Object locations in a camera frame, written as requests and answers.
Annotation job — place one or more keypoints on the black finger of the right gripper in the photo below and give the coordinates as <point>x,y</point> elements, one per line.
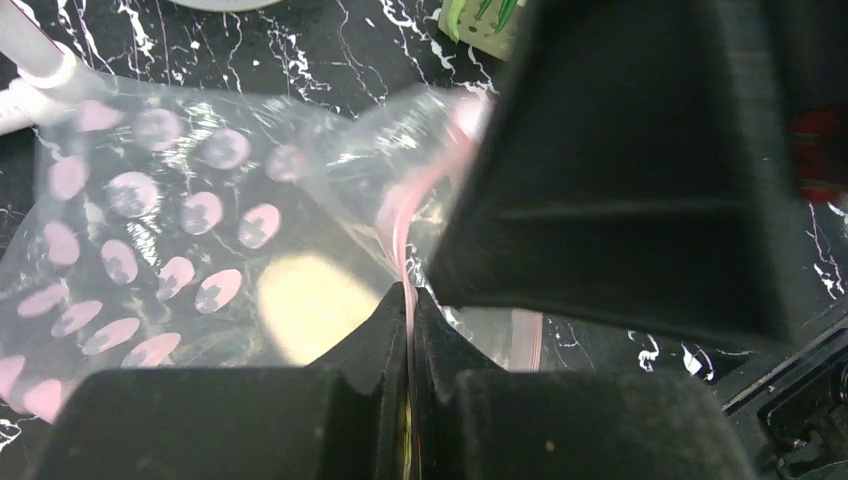
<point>632,174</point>

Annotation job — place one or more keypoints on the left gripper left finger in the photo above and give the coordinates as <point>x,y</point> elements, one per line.
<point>341,417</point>

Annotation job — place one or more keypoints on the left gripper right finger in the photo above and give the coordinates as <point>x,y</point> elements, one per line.
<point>476,420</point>

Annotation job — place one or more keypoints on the toy celery stalk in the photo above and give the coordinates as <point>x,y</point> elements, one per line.
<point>308,305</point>

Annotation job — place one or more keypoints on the clear pink zip top bag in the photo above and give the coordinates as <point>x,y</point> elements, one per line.
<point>158,208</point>

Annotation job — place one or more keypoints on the green perforated plastic basket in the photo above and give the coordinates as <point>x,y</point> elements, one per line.
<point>486,25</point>

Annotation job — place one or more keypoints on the grey filament spool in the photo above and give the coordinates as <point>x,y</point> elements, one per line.
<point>228,6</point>

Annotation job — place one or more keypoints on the white PVC pipe frame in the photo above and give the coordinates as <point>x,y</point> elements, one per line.
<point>51,78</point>

